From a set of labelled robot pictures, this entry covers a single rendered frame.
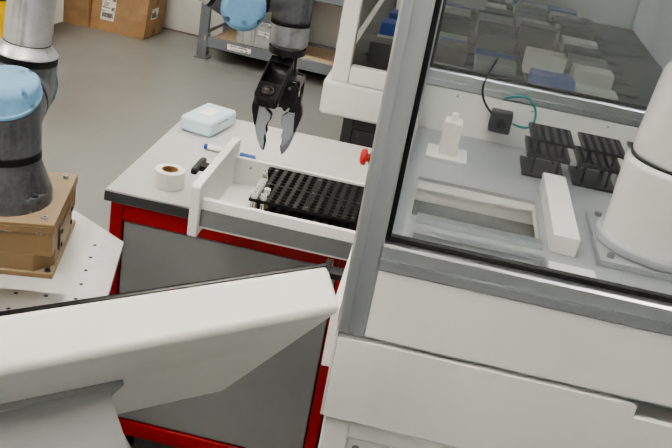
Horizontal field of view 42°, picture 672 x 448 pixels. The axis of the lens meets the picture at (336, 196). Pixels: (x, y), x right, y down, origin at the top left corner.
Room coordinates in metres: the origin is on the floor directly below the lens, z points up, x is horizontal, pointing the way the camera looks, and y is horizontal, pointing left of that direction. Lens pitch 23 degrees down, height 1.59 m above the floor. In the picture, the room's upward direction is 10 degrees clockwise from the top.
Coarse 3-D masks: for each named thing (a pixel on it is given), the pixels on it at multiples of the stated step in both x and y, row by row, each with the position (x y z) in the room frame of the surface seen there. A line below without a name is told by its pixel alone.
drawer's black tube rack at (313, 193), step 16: (288, 176) 1.66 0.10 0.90; (304, 176) 1.68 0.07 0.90; (272, 192) 1.56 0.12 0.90; (288, 192) 1.58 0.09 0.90; (304, 192) 1.59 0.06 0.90; (320, 192) 1.61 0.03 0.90; (336, 192) 1.62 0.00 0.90; (352, 192) 1.63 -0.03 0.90; (256, 208) 1.53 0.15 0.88; (272, 208) 1.55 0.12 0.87; (288, 208) 1.51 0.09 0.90; (304, 208) 1.51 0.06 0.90; (320, 208) 1.53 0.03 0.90; (336, 208) 1.54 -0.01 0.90; (352, 208) 1.55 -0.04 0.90; (336, 224) 1.53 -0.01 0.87; (352, 224) 1.51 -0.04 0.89
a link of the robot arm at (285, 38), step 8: (272, 24) 1.61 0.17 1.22; (272, 32) 1.61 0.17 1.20; (280, 32) 1.60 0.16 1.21; (288, 32) 1.59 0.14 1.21; (296, 32) 1.60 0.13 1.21; (304, 32) 1.61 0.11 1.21; (272, 40) 1.61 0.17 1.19; (280, 40) 1.59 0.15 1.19; (288, 40) 1.59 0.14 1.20; (296, 40) 1.60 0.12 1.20; (304, 40) 1.61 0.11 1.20; (280, 48) 1.60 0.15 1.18; (288, 48) 1.59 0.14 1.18; (296, 48) 1.60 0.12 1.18; (304, 48) 1.62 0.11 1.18
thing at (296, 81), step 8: (272, 48) 1.61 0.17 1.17; (280, 56) 1.62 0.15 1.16; (288, 56) 1.60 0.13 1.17; (296, 56) 1.60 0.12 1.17; (296, 64) 1.65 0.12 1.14; (296, 72) 1.66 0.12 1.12; (296, 80) 1.62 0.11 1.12; (304, 80) 1.67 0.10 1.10; (288, 88) 1.60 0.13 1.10; (296, 88) 1.60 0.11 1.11; (288, 96) 1.60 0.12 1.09; (296, 96) 1.60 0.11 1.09; (280, 104) 1.60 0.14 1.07; (288, 104) 1.60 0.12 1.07
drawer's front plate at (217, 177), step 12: (228, 144) 1.70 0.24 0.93; (216, 156) 1.63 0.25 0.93; (228, 156) 1.66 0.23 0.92; (216, 168) 1.57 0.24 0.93; (228, 168) 1.67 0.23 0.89; (204, 180) 1.50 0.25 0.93; (216, 180) 1.58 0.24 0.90; (228, 180) 1.68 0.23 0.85; (192, 192) 1.47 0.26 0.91; (204, 192) 1.50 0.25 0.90; (216, 192) 1.59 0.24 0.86; (192, 204) 1.47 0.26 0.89; (192, 216) 1.47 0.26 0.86; (192, 228) 1.47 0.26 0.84
